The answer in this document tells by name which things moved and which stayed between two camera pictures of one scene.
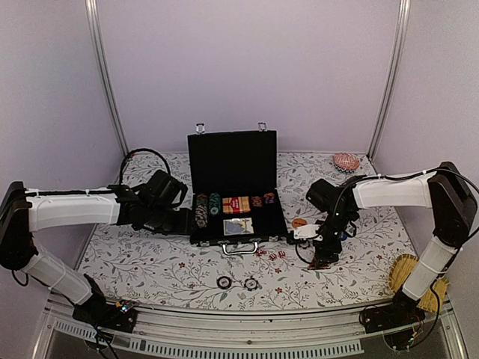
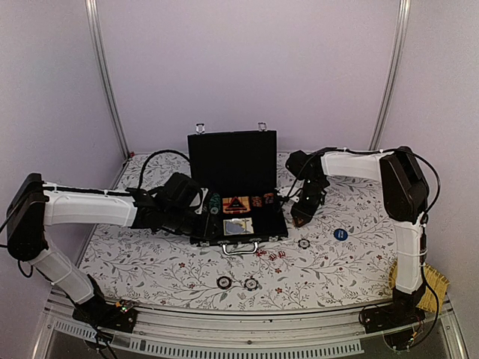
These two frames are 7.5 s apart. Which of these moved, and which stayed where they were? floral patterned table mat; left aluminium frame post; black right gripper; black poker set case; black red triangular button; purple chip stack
Moved: black red triangular button; black right gripper
Stayed: purple chip stack; floral patterned table mat; left aluminium frame post; black poker set case
